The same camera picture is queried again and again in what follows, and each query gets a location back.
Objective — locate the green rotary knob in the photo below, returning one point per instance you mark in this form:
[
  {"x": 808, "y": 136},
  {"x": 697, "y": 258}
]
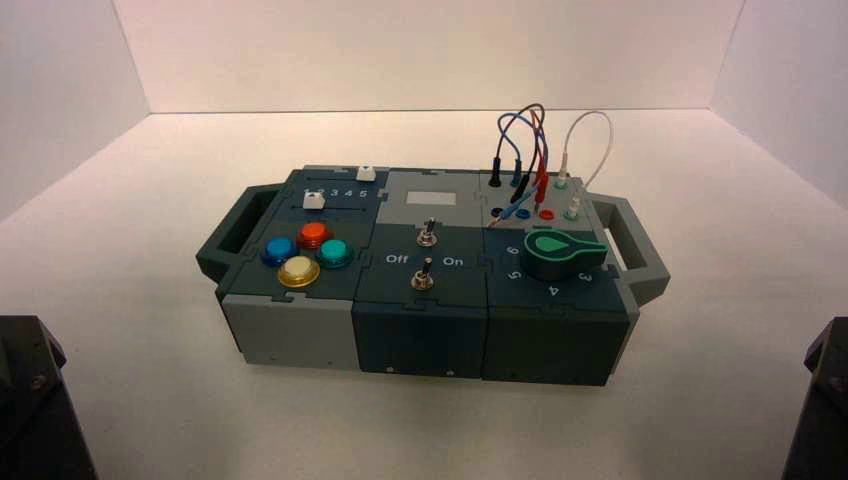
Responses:
[{"x": 556, "y": 258}]

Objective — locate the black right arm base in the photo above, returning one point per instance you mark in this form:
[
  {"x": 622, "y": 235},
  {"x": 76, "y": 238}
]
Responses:
[{"x": 821, "y": 411}]

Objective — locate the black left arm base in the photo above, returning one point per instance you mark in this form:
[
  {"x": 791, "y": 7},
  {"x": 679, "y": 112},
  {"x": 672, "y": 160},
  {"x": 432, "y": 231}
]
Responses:
[{"x": 33, "y": 411}]

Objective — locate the white slider knob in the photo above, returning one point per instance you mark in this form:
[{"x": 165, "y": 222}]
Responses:
[
  {"x": 366, "y": 173},
  {"x": 313, "y": 199}
]

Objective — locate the small grey display screen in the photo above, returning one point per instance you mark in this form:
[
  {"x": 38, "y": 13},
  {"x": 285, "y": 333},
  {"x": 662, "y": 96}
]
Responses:
[{"x": 431, "y": 198}]

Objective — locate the modular teal grey control box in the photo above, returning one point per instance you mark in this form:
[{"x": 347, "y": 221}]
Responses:
[{"x": 417, "y": 331}]

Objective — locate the teal round push button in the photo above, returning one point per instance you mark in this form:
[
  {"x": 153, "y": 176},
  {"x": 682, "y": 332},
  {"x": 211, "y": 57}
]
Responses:
[{"x": 333, "y": 252}]

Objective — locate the blue jack socket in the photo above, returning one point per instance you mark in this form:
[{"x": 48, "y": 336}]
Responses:
[{"x": 523, "y": 214}]

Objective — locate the orange round push button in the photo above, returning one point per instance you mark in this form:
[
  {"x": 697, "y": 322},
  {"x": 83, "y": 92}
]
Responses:
[{"x": 314, "y": 233}]

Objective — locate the red jack socket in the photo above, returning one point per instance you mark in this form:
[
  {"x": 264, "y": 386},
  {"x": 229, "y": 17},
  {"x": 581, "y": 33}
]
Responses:
[{"x": 546, "y": 214}]

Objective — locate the yellow round push button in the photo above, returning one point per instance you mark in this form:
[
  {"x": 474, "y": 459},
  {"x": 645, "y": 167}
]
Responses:
[{"x": 299, "y": 270}]

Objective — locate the blue round push button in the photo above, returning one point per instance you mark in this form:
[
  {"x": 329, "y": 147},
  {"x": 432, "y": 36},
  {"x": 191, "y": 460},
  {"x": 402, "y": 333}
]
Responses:
[{"x": 279, "y": 250}]

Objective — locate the metal toggle switch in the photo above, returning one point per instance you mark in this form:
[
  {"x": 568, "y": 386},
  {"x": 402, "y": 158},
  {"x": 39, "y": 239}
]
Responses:
[
  {"x": 422, "y": 278},
  {"x": 427, "y": 233}
]

